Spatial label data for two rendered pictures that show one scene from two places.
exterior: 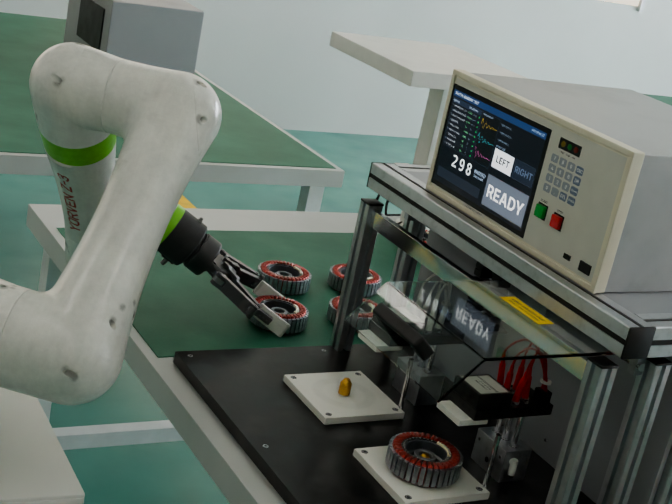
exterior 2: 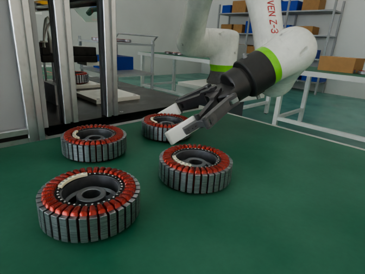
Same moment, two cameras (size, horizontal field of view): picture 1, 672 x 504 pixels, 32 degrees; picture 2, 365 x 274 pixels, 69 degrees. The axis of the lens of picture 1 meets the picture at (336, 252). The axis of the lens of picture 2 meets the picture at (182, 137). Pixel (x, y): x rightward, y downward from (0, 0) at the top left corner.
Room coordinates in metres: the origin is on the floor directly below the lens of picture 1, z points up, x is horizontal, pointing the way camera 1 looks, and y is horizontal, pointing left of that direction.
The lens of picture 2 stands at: (2.65, -0.01, 0.95)
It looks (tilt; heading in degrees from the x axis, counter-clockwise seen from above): 20 degrees down; 166
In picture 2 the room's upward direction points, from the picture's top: 4 degrees clockwise
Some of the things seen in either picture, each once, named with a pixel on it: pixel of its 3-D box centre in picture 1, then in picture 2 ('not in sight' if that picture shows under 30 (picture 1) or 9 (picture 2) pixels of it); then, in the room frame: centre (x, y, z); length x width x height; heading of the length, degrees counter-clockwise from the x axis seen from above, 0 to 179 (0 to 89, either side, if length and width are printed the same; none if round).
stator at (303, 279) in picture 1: (283, 277); (195, 166); (2.29, 0.09, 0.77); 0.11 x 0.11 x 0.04
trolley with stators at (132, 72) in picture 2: not in sight; (117, 73); (-1.11, -0.07, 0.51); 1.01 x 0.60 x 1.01; 33
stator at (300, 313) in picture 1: (278, 314); (166, 126); (2.09, 0.08, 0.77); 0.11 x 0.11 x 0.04
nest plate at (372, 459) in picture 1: (420, 473); (73, 83); (1.58, -0.19, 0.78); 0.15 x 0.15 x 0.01; 33
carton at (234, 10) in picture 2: not in sight; (243, 7); (-4.73, 3.22, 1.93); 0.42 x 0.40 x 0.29; 35
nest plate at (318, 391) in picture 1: (343, 396); (106, 94); (1.78, -0.06, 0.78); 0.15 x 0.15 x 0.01; 33
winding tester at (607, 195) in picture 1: (614, 177); not in sight; (1.85, -0.40, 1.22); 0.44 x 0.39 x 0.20; 33
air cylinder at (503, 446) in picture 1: (500, 453); not in sight; (1.66, -0.31, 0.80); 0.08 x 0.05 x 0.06; 33
